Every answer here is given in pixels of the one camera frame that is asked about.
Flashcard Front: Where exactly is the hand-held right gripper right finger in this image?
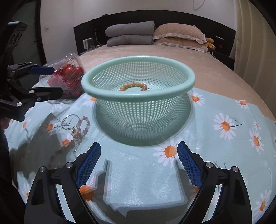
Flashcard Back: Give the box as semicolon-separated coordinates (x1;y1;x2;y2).
177;141;253;224

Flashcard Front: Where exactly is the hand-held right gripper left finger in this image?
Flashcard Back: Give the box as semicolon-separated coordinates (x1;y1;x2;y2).
24;142;102;224

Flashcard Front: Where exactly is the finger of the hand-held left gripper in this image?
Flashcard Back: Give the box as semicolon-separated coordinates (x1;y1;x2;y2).
7;62;55;81
0;80;64;122

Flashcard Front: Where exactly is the brown bead bracelet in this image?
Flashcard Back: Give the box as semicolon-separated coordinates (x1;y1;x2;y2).
48;138;76;169

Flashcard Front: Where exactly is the silver bangle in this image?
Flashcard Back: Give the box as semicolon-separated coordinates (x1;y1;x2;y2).
61;115;79;131

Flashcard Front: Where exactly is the pink bead bracelet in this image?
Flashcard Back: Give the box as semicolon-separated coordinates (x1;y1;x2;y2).
72;116;90;139

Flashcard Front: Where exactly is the green plastic mesh basket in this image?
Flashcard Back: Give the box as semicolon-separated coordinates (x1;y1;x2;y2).
81;55;196;147

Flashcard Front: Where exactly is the orange bead bracelet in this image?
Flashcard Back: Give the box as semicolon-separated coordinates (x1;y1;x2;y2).
119;82;148;92

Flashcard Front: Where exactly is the clear plastic clamshell box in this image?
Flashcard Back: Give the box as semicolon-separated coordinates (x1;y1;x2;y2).
39;53;85;101

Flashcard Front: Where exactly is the pile of red tomatoes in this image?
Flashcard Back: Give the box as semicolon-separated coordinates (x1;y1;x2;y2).
48;63;84;97

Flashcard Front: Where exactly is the daisy print cloth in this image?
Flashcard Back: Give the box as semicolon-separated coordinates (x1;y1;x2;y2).
4;86;276;224

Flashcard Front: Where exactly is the white bedside device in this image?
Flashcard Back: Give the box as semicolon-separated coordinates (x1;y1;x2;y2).
83;38;95;52

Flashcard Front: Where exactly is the black headboard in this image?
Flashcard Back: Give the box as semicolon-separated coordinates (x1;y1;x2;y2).
73;10;236;71

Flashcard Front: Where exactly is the grey folded blanket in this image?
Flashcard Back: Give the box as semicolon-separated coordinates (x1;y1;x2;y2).
107;34;154;47
105;21;156;37

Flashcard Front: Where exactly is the bed with beige cover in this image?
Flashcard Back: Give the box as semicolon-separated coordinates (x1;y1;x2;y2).
43;43;276;121

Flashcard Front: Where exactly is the black nightstand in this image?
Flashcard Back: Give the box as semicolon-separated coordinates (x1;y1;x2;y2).
212;51;234;70

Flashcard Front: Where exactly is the beige frilled pillow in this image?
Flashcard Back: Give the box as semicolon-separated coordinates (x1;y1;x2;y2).
154;40;208;53
153;23;206;44

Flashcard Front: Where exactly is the yellow plush toy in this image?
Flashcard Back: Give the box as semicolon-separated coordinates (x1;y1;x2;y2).
205;37;216;50

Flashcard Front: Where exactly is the cream curtain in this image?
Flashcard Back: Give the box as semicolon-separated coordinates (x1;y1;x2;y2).
229;0;276;121

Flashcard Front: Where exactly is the white charger cable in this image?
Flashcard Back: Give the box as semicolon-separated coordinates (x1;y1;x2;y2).
94;28;102;47

